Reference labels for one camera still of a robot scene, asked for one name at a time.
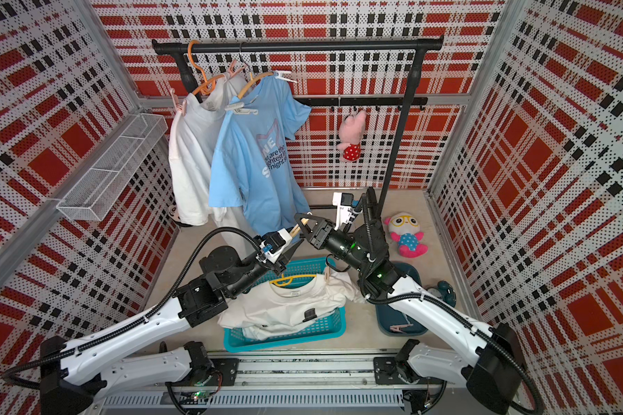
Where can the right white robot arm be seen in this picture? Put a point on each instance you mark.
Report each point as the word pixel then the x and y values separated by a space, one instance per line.
pixel 487 360

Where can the aluminium front rail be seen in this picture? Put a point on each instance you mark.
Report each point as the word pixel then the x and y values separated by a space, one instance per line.
pixel 304 380

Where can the yellow plastic hanger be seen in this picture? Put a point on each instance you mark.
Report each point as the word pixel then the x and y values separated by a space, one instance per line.
pixel 294 281

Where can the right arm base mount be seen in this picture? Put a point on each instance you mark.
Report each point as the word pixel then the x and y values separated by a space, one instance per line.
pixel 388 371

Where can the black-haired boy doll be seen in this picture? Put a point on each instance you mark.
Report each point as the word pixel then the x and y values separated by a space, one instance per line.
pixel 173 213

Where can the white owl plush toy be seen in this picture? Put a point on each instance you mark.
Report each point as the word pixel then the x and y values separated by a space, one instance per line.
pixel 405 230

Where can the light blue cloth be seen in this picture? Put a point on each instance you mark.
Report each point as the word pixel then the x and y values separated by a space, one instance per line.
pixel 251 167

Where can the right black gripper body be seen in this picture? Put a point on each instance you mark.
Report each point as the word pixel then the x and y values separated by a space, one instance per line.
pixel 325 238

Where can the yellow clothespin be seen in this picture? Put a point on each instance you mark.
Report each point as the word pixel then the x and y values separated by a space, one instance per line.
pixel 296 230

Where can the white printed t-shirt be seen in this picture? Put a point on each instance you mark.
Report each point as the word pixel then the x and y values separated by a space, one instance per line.
pixel 192 144
pixel 267 311

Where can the black wall hook rail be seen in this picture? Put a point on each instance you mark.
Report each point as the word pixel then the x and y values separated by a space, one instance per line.
pixel 352 102

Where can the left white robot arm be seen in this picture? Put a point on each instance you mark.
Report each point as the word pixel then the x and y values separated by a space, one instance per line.
pixel 70 376

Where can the black clothes rack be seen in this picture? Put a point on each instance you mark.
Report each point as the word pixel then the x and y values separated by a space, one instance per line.
pixel 419 47

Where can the dark teal clothespin bin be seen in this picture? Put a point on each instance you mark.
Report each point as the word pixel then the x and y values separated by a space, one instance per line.
pixel 395 323

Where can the white clothespin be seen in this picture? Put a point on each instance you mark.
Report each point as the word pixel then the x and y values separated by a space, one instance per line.
pixel 241 108
pixel 284 75

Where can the teal tray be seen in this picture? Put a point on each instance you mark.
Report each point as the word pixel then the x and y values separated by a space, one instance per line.
pixel 324 328

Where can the white wire mesh basket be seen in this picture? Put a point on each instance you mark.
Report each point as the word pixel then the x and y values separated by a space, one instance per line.
pixel 94 194

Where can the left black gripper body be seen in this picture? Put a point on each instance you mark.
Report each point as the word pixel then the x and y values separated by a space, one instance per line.
pixel 280 267

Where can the pink pig plush toy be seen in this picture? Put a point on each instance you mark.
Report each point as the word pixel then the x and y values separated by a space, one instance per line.
pixel 350 135

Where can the wooden hanger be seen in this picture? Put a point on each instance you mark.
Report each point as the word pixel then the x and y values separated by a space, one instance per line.
pixel 254 80

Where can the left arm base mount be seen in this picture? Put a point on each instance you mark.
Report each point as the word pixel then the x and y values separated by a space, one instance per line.
pixel 221 371

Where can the orange plastic hanger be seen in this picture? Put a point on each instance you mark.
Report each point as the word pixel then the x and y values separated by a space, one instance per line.
pixel 209 84

